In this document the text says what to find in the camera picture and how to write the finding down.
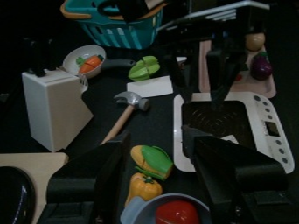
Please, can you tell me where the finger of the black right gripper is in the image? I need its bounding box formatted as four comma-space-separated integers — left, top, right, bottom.
205, 48, 249, 112
163, 53, 195, 104

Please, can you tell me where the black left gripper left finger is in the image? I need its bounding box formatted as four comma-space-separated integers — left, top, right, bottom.
37, 130, 133, 224

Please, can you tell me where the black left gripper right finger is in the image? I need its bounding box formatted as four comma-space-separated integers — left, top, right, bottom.
182, 124, 299, 224

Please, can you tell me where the white flat rectangular piece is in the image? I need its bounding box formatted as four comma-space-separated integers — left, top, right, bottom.
126, 75, 175, 99

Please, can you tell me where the black plate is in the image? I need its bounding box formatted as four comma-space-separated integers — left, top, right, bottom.
0, 165, 38, 224

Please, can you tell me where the pink plastic tray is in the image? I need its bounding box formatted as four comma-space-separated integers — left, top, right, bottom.
198, 39, 278, 99

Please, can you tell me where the green toy vegetable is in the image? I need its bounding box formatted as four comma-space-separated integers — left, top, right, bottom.
127, 55, 162, 82

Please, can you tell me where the purple toy eggplant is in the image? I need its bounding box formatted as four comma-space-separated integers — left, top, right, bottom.
249, 51, 275, 81

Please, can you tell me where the brown toy onion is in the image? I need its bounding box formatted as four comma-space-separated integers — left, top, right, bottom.
245, 31, 267, 53

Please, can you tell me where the wooden cutting board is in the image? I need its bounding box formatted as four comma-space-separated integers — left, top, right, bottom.
0, 151, 71, 224

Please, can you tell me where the yellow toy bell pepper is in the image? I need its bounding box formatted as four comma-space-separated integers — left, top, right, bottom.
125, 171, 165, 207

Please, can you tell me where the grey blue toy bowl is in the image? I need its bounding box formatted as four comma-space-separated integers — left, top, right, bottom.
119, 192, 213, 224

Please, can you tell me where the white toy induction stove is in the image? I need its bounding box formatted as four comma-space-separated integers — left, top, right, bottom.
173, 91, 295, 175

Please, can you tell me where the toy corn with husk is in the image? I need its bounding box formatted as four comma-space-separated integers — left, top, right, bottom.
130, 144, 175, 181

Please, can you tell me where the red toy tomato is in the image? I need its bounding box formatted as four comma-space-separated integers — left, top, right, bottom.
154, 199, 202, 224

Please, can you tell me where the teal toy shopping basket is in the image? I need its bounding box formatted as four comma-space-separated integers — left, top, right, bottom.
61, 0, 170, 51

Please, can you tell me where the orange toy carrot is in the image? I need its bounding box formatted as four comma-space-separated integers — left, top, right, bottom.
75, 54, 106, 74

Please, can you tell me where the white toy knife block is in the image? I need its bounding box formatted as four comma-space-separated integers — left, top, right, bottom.
21, 67, 95, 153

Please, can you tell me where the white toy frying pan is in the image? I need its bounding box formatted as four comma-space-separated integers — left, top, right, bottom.
61, 44, 137, 81

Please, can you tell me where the toy hammer wooden handle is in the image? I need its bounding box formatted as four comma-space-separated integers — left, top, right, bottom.
99, 90, 153, 145

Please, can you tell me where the black knife handle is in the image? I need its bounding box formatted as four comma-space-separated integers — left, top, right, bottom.
27, 38, 53, 78

